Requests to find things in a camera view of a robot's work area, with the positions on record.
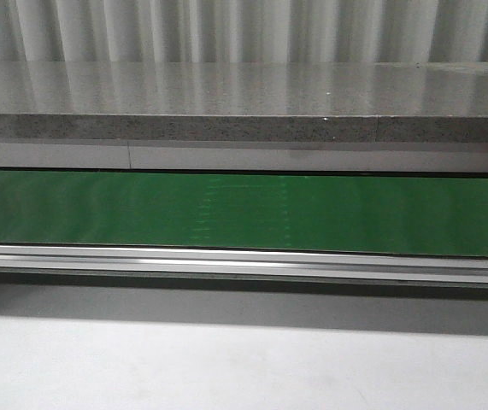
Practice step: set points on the green conveyor belt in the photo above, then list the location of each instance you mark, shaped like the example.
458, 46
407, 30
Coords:
348, 213

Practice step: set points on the white pleated curtain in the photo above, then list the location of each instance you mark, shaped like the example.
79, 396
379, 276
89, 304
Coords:
244, 31

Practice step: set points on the grey speckled stone counter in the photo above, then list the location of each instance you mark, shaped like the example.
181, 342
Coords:
324, 118

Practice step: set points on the silver conveyor frame rail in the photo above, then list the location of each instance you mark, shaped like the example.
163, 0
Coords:
241, 264

